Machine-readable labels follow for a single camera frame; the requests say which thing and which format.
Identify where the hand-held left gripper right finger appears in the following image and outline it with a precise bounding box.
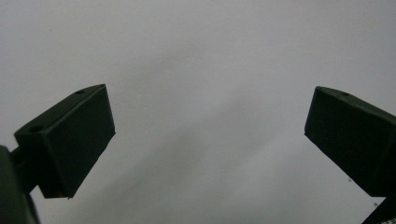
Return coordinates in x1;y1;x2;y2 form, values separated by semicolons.
304;85;396;198

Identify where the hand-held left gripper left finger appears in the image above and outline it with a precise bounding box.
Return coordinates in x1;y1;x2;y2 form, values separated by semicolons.
13;83;117;200

